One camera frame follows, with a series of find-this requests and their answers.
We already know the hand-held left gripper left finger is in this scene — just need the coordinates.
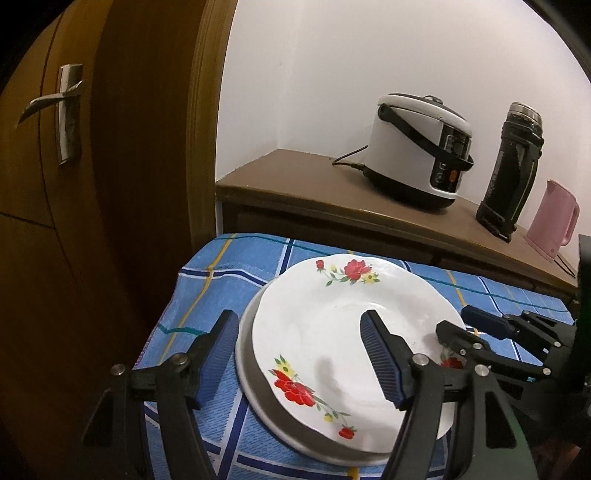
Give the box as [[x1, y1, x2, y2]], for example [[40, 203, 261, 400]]
[[81, 309, 241, 480]]

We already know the white and black rice cooker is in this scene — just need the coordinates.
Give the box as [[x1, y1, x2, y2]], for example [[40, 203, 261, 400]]
[[363, 93, 475, 210]]

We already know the brown wooden cabinet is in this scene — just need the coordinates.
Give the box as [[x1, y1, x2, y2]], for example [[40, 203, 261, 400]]
[[215, 148, 578, 305]]

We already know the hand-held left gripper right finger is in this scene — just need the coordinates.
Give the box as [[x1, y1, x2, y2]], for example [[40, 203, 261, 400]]
[[359, 310, 541, 480]]

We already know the blue checked tablecloth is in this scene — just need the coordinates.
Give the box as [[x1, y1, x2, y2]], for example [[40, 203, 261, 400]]
[[134, 233, 578, 480]]

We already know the wooden door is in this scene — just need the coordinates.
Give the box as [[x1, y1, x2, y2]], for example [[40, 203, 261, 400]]
[[0, 0, 121, 480]]

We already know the wooden door frame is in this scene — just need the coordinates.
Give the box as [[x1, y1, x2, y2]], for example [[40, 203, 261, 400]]
[[187, 0, 238, 259]]

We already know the grey round plate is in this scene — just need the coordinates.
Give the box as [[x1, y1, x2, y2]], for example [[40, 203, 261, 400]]
[[235, 295, 407, 467]]

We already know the white red-flower plate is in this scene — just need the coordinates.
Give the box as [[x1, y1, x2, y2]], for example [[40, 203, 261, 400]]
[[252, 253, 468, 455]]

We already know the black thermos flask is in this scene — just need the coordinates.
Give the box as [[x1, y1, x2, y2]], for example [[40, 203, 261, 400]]
[[475, 102, 546, 243]]

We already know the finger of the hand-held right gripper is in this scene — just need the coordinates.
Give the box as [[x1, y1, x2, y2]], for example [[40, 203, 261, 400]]
[[435, 320, 561, 381], [461, 305, 578, 344]]

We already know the black rice cooker cable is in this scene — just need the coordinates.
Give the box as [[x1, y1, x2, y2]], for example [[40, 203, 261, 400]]
[[332, 147, 370, 178]]

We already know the black kettle cable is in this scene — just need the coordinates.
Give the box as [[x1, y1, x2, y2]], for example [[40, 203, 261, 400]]
[[554, 253, 578, 280]]

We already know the metal door handle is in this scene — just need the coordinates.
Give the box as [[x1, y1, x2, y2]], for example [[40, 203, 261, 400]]
[[18, 64, 85, 165]]

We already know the pink electric kettle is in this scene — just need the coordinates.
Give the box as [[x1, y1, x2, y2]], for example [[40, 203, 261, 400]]
[[525, 179, 581, 262]]

